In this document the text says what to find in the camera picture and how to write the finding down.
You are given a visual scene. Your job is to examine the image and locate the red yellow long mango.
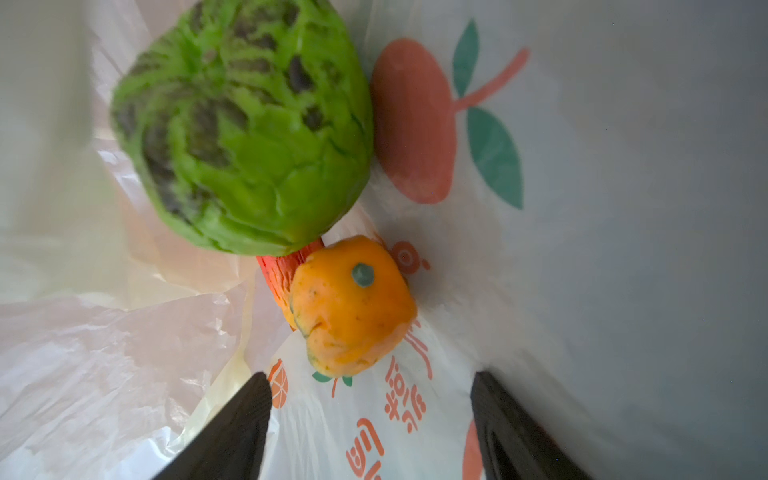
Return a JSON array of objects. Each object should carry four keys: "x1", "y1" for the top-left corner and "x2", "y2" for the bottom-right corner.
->
[{"x1": 257, "y1": 238, "x2": 325, "y2": 331}]

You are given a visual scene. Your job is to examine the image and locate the green yellow papaya fruit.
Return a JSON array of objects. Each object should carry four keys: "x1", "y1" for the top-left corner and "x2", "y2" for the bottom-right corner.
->
[{"x1": 289, "y1": 235, "x2": 418, "y2": 378}]

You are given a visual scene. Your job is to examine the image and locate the cream plastic bag orange prints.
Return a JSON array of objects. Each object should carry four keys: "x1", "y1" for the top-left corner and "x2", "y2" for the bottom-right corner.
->
[{"x1": 1, "y1": 1, "x2": 767, "y2": 479}]

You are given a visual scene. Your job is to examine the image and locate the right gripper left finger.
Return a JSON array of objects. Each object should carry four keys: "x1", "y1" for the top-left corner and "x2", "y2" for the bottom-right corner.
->
[{"x1": 154, "y1": 372, "x2": 272, "y2": 480}]

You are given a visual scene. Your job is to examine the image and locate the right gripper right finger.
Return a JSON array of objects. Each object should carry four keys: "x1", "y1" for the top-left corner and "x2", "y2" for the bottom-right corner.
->
[{"x1": 470, "y1": 371, "x2": 590, "y2": 480}]

